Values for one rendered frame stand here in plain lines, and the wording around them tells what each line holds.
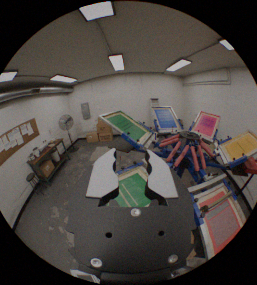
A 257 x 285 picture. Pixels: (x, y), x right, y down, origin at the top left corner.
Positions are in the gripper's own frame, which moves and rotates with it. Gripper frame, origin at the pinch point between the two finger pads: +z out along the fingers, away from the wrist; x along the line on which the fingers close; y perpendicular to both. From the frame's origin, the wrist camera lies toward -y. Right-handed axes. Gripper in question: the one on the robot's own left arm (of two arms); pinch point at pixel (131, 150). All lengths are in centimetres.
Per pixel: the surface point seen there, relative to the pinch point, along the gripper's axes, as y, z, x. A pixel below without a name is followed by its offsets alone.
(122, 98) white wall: -11, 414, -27
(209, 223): 63, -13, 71
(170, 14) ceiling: -140, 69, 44
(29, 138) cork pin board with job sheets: 67, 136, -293
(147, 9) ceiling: -136, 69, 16
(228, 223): 60, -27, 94
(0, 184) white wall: 109, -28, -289
